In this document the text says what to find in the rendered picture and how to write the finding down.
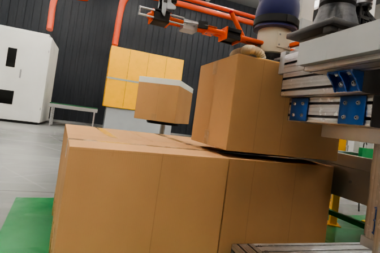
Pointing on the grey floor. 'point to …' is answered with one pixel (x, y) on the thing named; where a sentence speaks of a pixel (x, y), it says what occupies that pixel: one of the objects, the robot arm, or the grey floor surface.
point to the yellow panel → (113, 69)
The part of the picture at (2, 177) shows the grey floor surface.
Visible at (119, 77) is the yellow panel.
